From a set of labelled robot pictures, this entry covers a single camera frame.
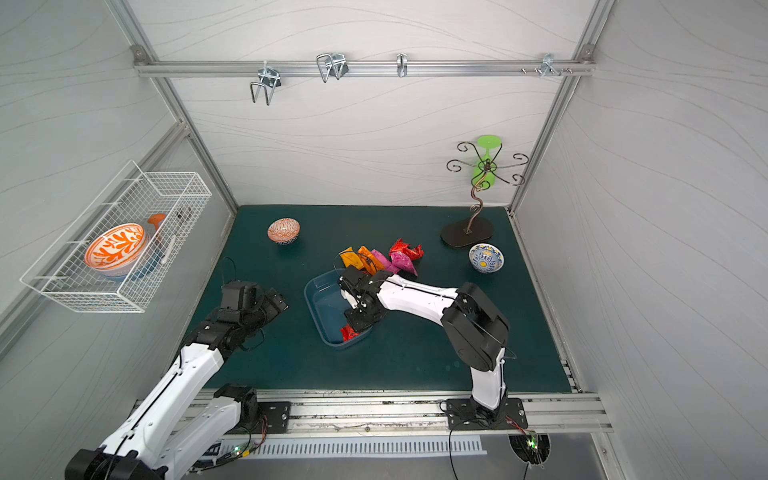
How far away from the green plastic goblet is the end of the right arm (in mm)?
414

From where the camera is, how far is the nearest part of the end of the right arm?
A: 63 cm

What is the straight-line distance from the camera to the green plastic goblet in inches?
33.5
